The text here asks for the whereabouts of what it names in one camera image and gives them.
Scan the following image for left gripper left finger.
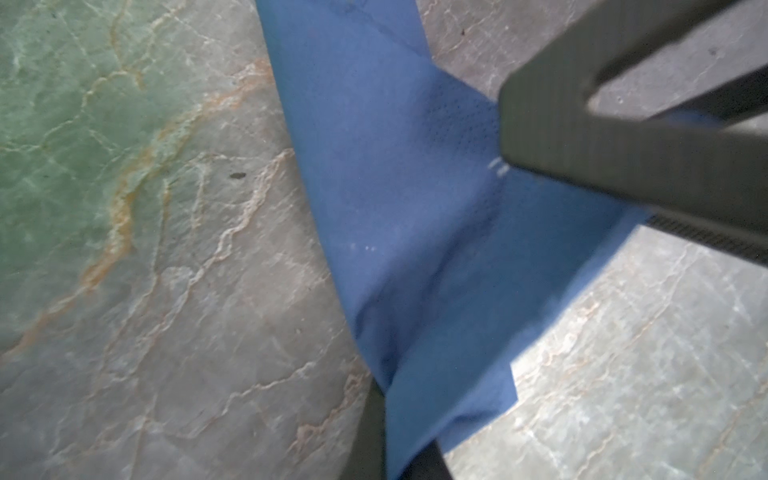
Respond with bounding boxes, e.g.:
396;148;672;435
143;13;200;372
339;380;386;480

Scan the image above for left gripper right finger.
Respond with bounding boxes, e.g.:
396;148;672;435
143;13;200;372
400;441;453;480

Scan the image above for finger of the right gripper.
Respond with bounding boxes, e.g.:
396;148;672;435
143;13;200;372
498;1;767;234
645;65;767;267

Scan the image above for dark blue paper napkin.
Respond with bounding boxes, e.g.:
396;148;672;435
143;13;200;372
257;1;649;479

